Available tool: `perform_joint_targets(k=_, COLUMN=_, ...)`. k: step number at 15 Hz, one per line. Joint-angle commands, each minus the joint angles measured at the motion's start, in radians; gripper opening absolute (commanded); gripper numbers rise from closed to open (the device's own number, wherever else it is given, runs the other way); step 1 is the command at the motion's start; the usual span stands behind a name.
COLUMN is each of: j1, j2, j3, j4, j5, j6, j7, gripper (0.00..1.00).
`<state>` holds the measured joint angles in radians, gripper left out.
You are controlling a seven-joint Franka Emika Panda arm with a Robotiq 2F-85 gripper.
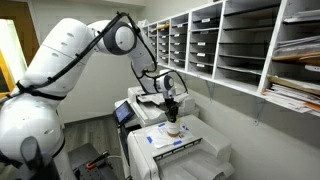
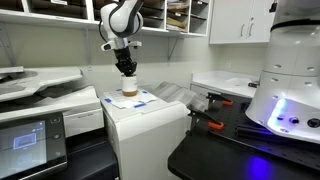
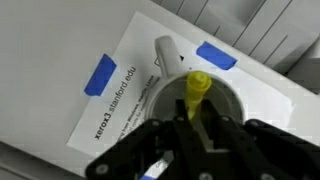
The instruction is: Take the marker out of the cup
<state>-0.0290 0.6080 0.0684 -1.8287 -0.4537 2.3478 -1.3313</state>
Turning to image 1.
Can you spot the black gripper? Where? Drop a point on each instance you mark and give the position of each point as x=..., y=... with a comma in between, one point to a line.
x=171, y=108

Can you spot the white wall mail sorter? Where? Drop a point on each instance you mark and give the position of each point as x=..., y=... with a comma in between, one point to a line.
x=246, y=45

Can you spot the printer touchscreen panel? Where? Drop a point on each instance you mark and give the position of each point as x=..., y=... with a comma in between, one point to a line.
x=123, y=113

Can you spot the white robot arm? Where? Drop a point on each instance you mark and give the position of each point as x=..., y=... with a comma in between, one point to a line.
x=31, y=137

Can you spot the large white printer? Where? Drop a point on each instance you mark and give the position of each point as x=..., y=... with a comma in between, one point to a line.
x=153, y=149

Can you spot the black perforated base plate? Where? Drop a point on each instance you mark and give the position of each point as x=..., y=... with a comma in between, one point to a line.
x=99, y=172

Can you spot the stacked papers on shelf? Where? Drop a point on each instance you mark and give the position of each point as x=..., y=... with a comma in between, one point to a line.
x=292, y=99

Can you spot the blue tape strip left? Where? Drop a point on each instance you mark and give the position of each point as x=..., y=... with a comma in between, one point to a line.
x=149, y=139

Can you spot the blue tape strip bottom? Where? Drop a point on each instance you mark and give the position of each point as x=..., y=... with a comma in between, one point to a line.
x=177, y=143

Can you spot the red handled tool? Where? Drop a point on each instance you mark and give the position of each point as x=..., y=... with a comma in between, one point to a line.
x=92, y=164

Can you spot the white paper sheet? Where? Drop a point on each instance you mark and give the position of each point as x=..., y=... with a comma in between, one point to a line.
x=161, y=138

